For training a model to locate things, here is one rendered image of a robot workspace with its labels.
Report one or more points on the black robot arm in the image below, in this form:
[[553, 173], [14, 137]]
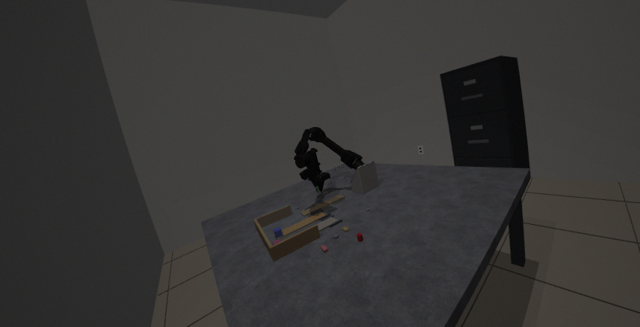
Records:
[[304, 158]]

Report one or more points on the tan striped strip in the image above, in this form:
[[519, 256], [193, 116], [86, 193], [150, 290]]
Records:
[[323, 204]]

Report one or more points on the tan strip with orange polka dots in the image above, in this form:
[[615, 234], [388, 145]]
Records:
[[317, 216]]

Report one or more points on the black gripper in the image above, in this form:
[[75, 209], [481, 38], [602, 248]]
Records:
[[318, 179]]

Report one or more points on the grey flat strip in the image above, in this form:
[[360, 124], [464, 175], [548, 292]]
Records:
[[326, 223]]

